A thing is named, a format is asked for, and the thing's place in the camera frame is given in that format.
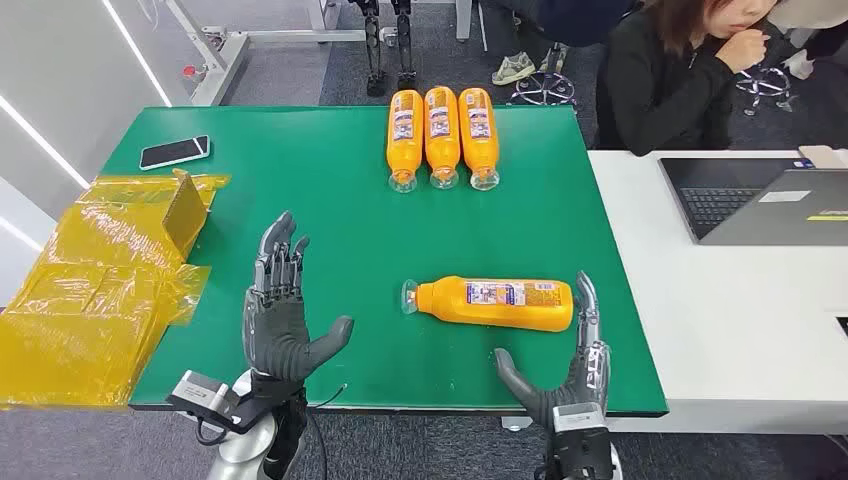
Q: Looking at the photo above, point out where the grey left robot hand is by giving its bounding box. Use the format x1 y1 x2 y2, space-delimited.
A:
242 211 354 384

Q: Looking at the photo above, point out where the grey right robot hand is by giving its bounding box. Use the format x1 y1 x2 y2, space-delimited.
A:
493 271 611 429

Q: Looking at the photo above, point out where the orange bottle with clear cap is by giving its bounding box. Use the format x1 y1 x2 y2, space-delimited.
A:
423 86 462 191
458 87 501 192
400 276 575 333
386 89 425 194

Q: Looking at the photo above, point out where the green table mat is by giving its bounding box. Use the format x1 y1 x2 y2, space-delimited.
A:
129 105 669 419

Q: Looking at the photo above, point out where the brown cardboard piece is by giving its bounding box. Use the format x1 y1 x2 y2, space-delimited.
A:
161 168 211 261

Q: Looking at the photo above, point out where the yellow plastic bag pile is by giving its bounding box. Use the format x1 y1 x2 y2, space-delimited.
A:
0 170 232 409

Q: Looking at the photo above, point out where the black smartphone in pale case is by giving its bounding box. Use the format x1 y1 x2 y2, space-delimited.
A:
139 135 212 172

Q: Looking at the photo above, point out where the grey laptop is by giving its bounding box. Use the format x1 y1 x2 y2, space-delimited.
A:
658 156 848 248

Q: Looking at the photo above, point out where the chrome chair base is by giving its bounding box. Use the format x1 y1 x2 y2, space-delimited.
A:
508 70 579 111
733 64 798 118

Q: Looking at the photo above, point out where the person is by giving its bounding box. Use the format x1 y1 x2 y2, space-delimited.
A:
490 0 639 87
592 0 848 158

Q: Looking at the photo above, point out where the black standing robot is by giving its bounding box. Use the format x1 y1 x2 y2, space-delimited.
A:
347 0 420 99

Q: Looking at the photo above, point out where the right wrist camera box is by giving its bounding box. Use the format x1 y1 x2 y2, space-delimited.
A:
551 402 608 436

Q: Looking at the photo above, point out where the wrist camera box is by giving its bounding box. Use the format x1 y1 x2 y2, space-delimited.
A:
551 402 608 436
165 370 241 433

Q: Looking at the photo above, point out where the thin black cable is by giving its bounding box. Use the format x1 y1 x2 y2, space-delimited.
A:
309 383 348 410

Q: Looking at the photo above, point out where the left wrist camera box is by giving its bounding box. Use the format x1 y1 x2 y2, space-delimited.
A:
165 370 241 433

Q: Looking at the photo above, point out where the white metal frame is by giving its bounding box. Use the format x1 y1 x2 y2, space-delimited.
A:
164 0 475 109

